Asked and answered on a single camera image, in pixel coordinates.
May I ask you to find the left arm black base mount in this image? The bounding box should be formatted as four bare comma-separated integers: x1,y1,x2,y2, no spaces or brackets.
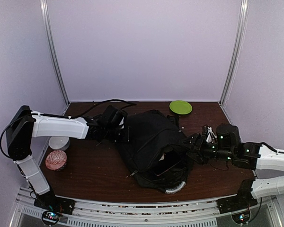
34,193,75,215

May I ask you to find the left aluminium frame post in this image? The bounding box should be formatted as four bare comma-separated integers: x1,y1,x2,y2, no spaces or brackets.
40,0,70,105

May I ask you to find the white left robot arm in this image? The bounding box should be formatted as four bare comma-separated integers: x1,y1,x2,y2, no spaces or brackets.
2,105,127,210

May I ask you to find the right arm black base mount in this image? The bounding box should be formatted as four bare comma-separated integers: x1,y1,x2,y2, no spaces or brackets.
216,195,258,214

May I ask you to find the right aluminium frame post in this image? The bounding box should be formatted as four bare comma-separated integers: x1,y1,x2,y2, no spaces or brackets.
219,0,249,107

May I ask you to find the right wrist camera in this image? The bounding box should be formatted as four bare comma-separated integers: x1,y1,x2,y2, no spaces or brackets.
202,125,217,144

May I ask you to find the aluminium front rail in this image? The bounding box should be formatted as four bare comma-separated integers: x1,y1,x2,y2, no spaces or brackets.
8,187,284,227

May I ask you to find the red patterned bowl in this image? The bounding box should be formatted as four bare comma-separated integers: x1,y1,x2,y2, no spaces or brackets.
45,150,67,171

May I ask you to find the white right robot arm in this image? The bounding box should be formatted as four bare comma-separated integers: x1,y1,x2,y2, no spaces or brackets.
182,123,284,209

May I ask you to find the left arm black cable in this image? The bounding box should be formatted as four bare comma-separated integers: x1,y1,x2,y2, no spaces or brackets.
0,99,137,161

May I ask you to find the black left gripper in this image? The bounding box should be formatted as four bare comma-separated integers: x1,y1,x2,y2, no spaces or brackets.
104,126,132,143

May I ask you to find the aluminium frame post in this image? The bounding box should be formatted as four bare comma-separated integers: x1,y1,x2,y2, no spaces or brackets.
40,0,70,105
219,0,249,107

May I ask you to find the black student backpack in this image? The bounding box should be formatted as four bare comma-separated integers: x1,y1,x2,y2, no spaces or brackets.
115,110,194,194

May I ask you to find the green plate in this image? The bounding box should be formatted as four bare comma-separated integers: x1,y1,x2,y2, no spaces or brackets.
169,100,193,115

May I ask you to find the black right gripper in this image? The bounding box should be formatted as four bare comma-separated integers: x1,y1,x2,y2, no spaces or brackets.
178,133,235,166

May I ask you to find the black smartphone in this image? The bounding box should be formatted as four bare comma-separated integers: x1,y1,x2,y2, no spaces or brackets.
152,152,181,176

